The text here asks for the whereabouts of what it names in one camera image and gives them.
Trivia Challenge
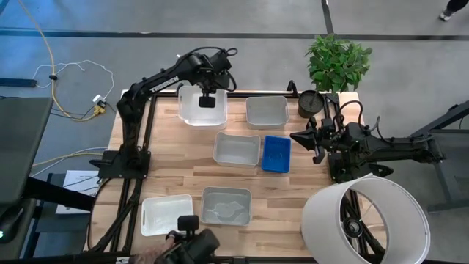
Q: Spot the person's leg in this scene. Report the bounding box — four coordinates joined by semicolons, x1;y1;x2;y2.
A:
438;0;469;22

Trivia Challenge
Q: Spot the blue slotted plastic basket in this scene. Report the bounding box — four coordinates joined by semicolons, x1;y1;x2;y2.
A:
261;135;292;174

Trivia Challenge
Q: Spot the white paper sheet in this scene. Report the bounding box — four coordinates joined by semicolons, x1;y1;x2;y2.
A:
55;169;100;216

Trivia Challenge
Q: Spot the white floor cable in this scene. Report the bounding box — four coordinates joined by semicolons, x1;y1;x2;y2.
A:
32;60;115;102

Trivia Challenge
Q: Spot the black power strip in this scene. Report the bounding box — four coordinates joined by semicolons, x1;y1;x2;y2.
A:
0;77;37;88

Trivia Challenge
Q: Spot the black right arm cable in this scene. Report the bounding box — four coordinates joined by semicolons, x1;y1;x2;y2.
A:
339;99;394;144

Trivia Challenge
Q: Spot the person's hand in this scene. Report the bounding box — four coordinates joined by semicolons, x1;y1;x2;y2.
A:
137;236;177;264

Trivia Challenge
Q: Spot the black table-level camera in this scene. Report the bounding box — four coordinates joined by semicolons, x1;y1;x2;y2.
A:
177;214;201;239

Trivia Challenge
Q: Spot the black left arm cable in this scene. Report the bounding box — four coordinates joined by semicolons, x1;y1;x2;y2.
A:
190;46;239;92

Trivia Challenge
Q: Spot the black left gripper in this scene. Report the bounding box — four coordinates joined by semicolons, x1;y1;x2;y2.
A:
200;51;235;97

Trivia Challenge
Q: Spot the yellow floor cable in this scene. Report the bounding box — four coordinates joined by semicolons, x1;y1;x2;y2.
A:
16;0;107;168

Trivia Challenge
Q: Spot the white lamp shade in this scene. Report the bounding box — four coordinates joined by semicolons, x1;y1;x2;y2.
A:
300;172;432;264

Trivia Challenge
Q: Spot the green potted plant black pot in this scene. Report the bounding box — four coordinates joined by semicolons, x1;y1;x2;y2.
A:
297;33;373;119

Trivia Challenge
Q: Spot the black metal stand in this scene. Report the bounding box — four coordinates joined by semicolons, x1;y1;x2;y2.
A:
410;98;469;213

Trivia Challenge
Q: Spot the dark gray desk surface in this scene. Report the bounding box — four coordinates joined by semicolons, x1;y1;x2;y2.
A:
0;97;54;206

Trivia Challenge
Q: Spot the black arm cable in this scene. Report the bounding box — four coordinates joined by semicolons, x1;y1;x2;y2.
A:
339;99;394;144
190;46;239;92

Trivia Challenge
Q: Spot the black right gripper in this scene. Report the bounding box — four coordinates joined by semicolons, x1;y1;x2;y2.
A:
291;117;347;165

